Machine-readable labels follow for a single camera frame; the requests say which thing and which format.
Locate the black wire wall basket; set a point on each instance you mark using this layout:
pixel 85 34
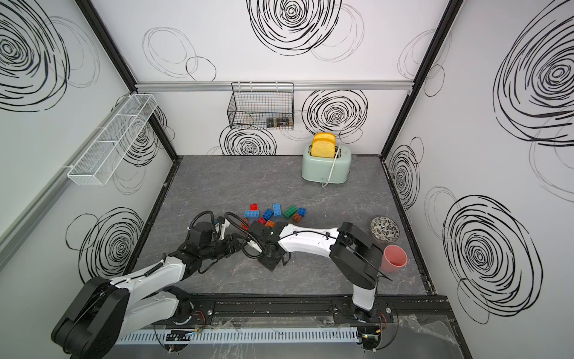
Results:
pixel 261 110

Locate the small brown lego brick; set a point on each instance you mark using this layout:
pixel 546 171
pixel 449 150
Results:
pixel 297 218

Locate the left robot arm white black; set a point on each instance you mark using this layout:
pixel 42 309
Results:
pixel 107 310

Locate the mint green toaster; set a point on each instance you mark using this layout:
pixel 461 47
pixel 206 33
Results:
pixel 327 170

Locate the white cable duct strip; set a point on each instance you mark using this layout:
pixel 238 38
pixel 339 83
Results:
pixel 174 337

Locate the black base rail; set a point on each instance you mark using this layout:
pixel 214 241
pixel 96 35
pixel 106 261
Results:
pixel 340 308

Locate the white wire wall shelf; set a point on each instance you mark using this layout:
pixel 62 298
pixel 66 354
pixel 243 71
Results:
pixel 125 137

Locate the yellow toast slice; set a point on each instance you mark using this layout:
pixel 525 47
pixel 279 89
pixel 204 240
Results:
pixel 323 145

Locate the black corner frame post left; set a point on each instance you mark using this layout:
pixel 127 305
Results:
pixel 99 29

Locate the grey wall rail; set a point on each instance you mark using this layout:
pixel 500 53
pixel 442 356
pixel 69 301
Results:
pixel 300 85

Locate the black corner frame post right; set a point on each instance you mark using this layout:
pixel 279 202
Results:
pixel 451 11

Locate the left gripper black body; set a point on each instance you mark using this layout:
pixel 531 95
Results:
pixel 220 248

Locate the black corner frame post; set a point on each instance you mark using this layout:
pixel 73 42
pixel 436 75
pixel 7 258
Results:
pixel 99 29
pixel 451 11

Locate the patterned ceramic bowl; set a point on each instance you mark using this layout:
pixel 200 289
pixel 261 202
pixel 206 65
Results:
pixel 384 230

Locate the pink plastic cup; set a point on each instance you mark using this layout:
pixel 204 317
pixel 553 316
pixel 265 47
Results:
pixel 394 258

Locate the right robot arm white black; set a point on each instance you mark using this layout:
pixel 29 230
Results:
pixel 353 252

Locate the green lego brick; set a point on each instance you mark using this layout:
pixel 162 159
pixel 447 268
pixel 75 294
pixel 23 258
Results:
pixel 290 211

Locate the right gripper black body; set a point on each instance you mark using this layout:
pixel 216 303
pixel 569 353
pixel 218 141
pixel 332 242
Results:
pixel 267 260

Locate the blue lego brick stacked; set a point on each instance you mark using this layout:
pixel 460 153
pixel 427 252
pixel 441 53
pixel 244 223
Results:
pixel 268 214

